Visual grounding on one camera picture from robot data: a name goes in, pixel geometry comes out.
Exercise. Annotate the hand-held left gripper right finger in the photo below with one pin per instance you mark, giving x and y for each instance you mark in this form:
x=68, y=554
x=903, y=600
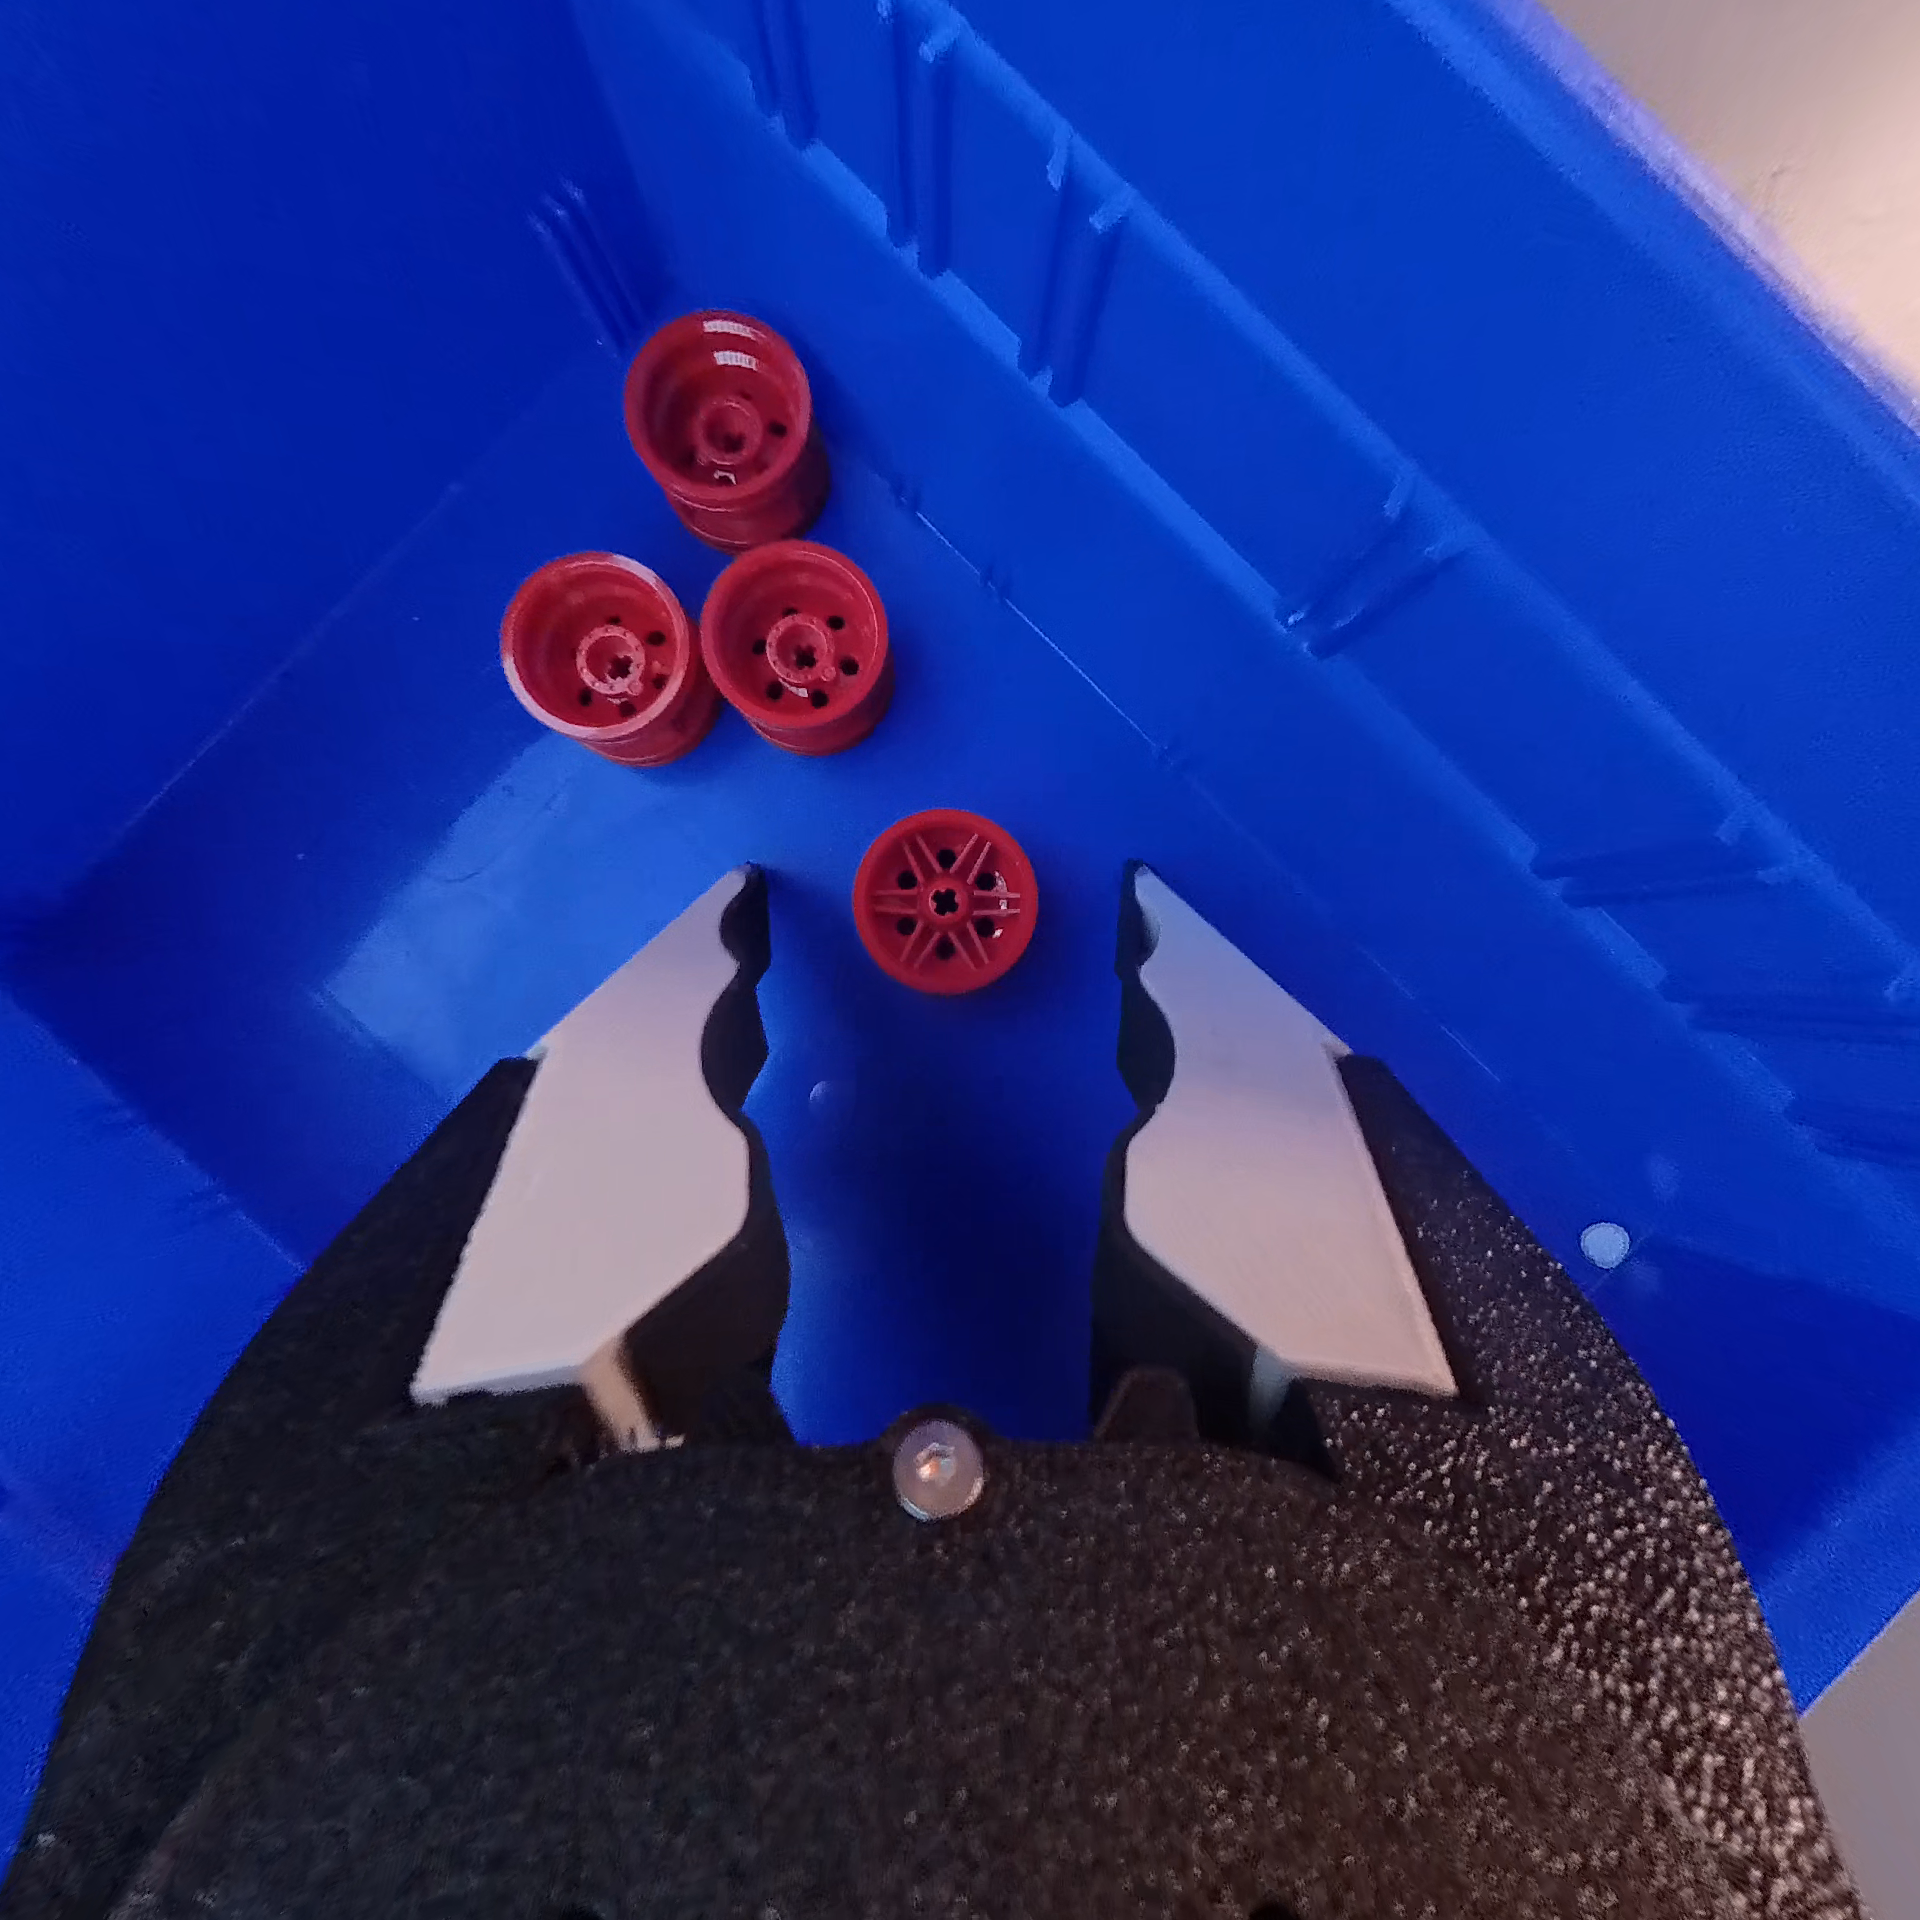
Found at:
x=1275, y=1171

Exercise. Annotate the blue plastic bin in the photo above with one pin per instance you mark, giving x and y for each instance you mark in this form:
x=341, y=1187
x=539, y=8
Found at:
x=1352, y=602

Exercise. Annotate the red toy wheel hub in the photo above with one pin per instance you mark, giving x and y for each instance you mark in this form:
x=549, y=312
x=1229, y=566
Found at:
x=721, y=422
x=795, y=640
x=605, y=651
x=946, y=901

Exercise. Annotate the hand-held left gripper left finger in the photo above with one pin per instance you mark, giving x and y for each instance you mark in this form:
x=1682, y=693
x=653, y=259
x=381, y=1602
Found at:
x=615, y=1171

